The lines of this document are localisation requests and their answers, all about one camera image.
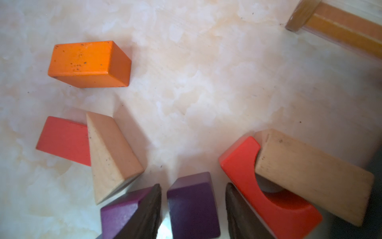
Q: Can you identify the purple cube block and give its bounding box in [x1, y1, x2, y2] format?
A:
[167, 172, 221, 239]
[100, 187, 152, 239]

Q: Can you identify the orange wooden block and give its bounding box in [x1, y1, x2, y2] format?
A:
[48, 40, 132, 88]

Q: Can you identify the teal plastic storage bin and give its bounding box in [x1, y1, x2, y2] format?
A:
[329, 147, 382, 239]

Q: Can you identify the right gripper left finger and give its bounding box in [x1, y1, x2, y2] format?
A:
[114, 184, 162, 239]

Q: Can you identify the natural wood triangle block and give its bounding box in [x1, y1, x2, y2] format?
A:
[86, 112, 145, 205]

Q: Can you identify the red rectangular block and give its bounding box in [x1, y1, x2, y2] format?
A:
[36, 116, 91, 166]

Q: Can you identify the red arch block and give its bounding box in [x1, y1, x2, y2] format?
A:
[219, 136, 323, 239]

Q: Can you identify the natural wood cube block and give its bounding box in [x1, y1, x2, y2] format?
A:
[254, 129, 374, 222]

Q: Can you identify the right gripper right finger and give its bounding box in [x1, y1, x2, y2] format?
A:
[225, 183, 273, 239]

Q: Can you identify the wooden three-tier shelf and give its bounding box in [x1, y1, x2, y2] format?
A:
[285, 1, 382, 60]

